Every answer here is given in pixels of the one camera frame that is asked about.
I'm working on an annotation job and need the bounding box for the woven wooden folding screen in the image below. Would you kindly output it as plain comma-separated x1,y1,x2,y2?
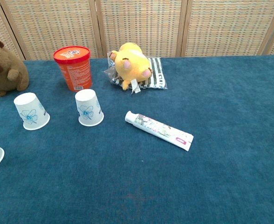
0,0,274,61

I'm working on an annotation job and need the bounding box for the brown capybara plush toy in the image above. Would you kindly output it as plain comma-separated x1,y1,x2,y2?
0,39,30,98

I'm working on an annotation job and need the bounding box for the orange tub with red lid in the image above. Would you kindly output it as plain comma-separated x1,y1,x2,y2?
53,45,93,92

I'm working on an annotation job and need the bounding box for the white floral toothpaste tube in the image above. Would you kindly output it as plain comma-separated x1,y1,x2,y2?
124,110,194,152

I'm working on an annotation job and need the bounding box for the blue velvet tablecloth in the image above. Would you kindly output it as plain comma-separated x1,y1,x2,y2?
0,55,274,224

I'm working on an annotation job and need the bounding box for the white cup blue flower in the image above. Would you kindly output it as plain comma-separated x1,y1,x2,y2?
13,92,51,131
75,89,104,127

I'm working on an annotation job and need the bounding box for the yellow plush toy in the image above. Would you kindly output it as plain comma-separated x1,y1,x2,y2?
110,42,153,94

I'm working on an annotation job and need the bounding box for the striped plastic-wrapped package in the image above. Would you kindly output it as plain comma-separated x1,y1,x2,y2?
102,52,169,91

